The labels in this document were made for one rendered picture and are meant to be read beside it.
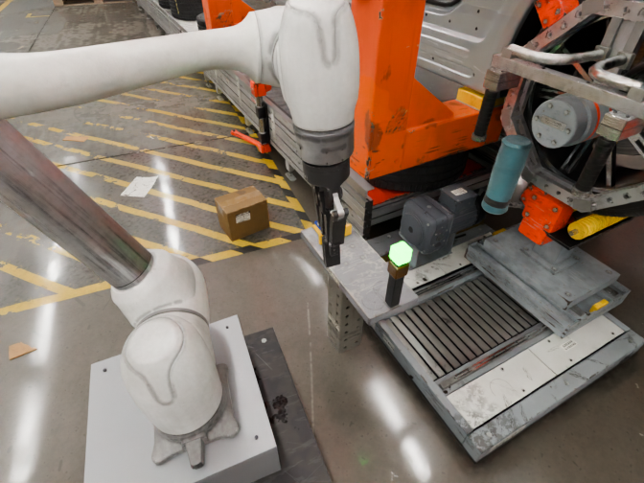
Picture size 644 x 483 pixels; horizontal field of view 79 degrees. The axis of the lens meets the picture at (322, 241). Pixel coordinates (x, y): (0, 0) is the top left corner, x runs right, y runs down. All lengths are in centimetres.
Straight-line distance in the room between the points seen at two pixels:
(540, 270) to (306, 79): 137
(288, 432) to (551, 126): 105
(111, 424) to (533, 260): 151
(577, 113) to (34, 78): 111
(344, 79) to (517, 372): 124
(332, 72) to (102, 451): 88
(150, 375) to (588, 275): 154
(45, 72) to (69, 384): 132
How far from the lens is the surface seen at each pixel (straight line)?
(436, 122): 157
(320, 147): 56
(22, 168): 78
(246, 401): 98
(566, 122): 122
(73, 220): 81
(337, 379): 148
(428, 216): 152
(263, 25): 65
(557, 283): 170
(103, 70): 57
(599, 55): 130
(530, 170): 149
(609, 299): 185
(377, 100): 133
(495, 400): 147
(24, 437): 169
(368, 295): 112
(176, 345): 77
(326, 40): 51
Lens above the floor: 129
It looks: 41 degrees down
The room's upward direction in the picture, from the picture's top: straight up
